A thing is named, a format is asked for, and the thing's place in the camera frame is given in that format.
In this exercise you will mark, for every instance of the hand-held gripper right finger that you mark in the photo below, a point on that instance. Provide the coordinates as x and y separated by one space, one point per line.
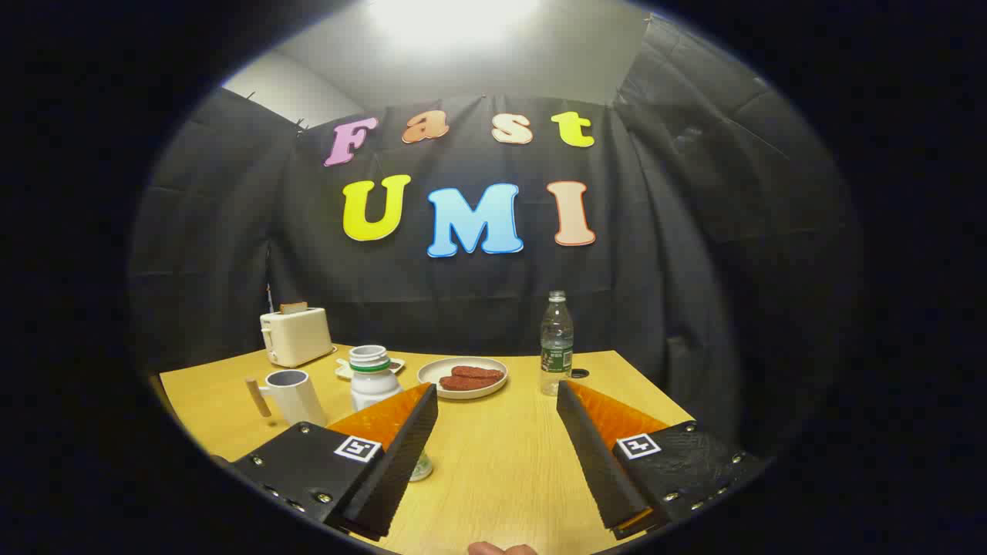
597 462

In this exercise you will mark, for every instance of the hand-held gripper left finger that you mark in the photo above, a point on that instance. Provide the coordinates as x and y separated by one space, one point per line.
401 470

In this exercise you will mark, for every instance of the round brown coaster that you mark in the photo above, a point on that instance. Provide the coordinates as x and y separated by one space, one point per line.
422 467

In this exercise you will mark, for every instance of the clear plastic water bottle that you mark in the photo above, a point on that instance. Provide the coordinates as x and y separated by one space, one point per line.
557 339

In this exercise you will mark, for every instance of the yellow wooden table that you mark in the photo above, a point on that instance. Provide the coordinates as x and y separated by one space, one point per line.
501 455

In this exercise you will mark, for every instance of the cream round plate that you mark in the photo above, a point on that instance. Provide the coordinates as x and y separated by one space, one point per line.
433 371

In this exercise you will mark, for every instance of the red sausage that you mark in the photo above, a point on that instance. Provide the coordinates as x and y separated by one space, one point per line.
466 383
478 372

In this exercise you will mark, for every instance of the white divided dish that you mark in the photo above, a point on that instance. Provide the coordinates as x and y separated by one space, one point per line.
343 370

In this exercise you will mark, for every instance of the cream toaster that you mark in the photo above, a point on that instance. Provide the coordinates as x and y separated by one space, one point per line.
297 339

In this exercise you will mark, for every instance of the toasted bread slice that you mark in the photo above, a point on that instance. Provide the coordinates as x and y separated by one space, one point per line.
293 307

